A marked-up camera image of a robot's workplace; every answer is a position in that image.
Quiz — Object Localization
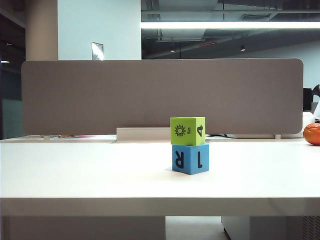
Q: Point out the green letter block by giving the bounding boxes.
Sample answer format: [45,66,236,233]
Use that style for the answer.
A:
[170,116,207,147]

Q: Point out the blue letter block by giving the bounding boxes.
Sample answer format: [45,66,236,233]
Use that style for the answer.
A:
[171,142,211,175]

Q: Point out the grey-brown desk divider panel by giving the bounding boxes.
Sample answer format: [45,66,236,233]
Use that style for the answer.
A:
[21,57,305,136]

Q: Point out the white desk support panel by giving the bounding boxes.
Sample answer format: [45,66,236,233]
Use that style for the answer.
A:
[0,216,166,240]

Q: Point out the round beige column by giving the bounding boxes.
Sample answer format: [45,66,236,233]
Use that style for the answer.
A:
[24,0,59,61]

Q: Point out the black computer monitor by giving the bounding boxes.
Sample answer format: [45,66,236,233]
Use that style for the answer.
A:
[303,87,314,112]

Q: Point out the orange tangerine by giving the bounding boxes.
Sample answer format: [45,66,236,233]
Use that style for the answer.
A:
[302,122,320,146]

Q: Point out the grey cable flap lid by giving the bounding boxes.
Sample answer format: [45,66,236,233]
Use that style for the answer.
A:
[109,126,174,144]

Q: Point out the framed wall sign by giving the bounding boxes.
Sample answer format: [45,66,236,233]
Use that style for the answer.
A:
[91,41,105,61]

